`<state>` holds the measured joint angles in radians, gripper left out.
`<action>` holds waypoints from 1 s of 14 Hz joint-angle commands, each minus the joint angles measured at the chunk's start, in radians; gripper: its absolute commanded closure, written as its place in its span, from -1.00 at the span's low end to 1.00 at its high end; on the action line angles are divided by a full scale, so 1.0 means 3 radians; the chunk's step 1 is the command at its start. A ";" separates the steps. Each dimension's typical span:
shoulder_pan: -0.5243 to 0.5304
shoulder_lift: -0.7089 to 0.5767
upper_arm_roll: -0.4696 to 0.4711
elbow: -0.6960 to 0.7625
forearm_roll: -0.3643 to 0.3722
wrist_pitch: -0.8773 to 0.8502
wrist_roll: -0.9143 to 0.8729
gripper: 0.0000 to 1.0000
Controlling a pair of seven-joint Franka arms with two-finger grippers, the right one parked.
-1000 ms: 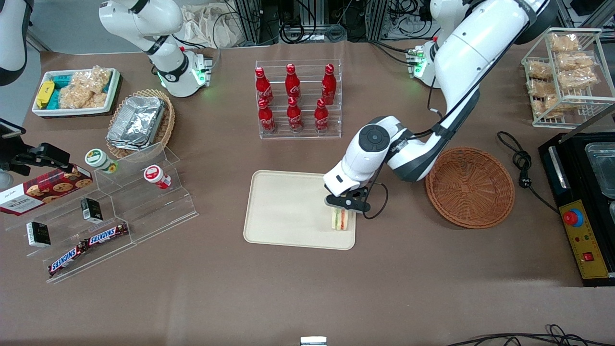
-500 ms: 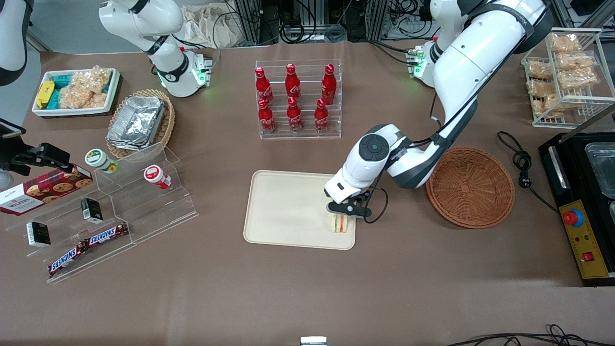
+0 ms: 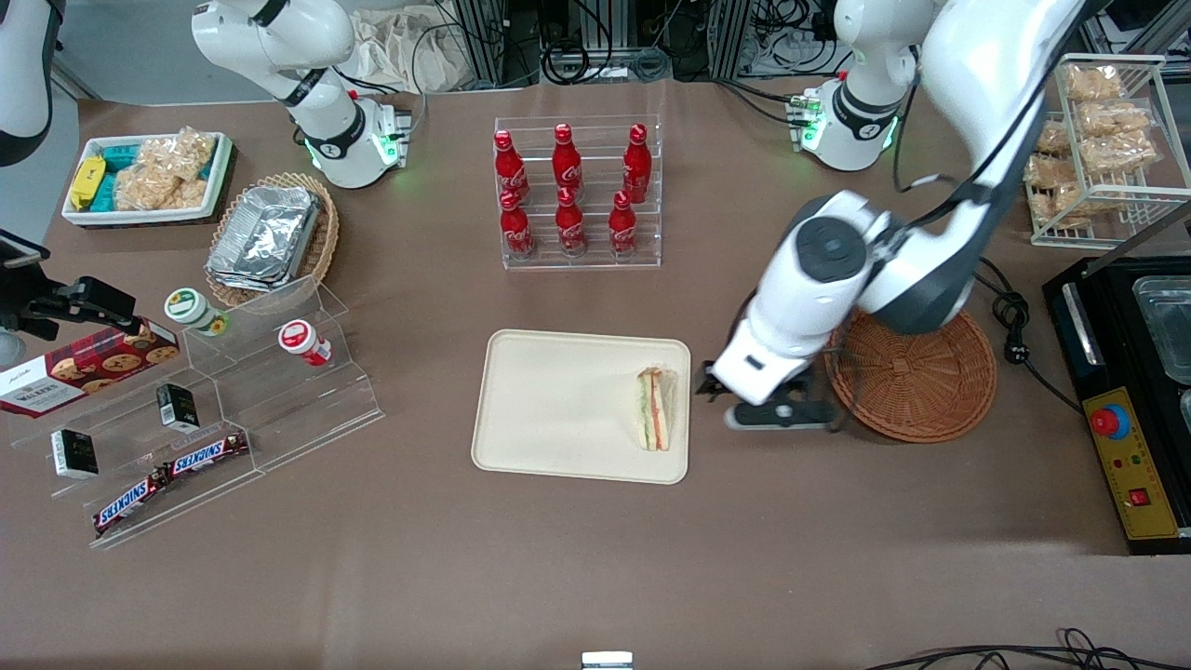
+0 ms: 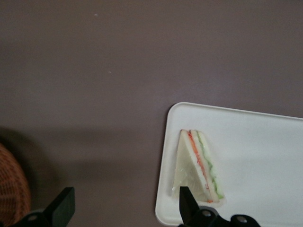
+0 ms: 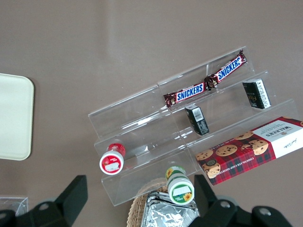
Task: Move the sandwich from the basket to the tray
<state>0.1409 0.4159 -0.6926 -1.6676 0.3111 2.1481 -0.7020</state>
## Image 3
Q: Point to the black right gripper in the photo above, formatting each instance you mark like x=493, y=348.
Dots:
x=58, y=302

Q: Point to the triangle sandwich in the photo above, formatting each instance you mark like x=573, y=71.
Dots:
x=656, y=409

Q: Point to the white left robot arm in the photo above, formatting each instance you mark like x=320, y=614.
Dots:
x=977, y=74

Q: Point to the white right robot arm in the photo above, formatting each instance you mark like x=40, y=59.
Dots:
x=316, y=112

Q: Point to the cream plastic tray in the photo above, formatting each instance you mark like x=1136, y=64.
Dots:
x=558, y=409

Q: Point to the round brown wicker basket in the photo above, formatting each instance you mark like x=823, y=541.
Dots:
x=916, y=391

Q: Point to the oval light wicker basket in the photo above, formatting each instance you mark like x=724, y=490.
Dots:
x=321, y=242

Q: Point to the Walkers shortbread cookie box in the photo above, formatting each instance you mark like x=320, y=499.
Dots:
x=84, y=372

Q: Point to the green lidded sunflower cup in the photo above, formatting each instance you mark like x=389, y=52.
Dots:
x=191, y=309

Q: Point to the yellow snack packet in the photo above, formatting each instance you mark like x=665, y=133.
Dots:
x=86, y=181

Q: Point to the bagged rice cracker snack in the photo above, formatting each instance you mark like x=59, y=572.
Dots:
x=153, y=189
x=186, y=151

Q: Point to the black box with barcode label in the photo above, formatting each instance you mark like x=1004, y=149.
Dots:
x=177, y=407

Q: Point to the teal snack packet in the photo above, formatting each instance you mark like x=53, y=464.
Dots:
x=116, y=163

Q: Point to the black box with white side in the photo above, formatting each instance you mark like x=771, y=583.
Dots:
x=74, y=453

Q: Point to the white rectangular bin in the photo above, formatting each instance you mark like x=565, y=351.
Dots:
x=219, y=177

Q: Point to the aluminium foil container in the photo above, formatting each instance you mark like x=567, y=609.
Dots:
x=265, y=237

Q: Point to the red Coca-Cola bottle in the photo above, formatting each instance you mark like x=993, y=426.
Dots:
x=637, y=166
x=516, y=228
x=567, y=160
x=570, y=225
x=509, y=167
x=622, y=228

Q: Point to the clear acrylic bottle rack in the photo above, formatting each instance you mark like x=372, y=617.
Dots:
x=577, y=262

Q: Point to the Snickers chocolate bar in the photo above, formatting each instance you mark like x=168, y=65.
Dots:
x=207, y=454
x=130, y=501

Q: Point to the red lidded cup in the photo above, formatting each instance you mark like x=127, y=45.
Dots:
x=302, y=341

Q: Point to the clear acrylic stepped stand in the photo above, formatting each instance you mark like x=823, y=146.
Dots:
x=279, y=409

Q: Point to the small silver device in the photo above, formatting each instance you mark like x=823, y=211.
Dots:
x=607, y=662

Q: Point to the black countertop appliance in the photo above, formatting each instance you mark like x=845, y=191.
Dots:
x=1098, y=326

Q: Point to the bagged fried snack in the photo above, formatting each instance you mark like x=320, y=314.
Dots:
x=1053, y=140
x=1093, y=82
x=1047, y=171
x=1121, y=152
x=1115, y=118
x=1070, y=200

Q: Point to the white cloth bag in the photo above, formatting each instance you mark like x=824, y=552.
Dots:
x=409, y=46

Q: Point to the red emergency stop button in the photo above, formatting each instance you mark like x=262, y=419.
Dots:
x=1109, y=422

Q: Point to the steel pan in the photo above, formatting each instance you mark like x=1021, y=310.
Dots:
x=1168, y=326

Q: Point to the aluminium frame post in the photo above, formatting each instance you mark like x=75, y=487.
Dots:
x=484, y=37
x=730, y=37

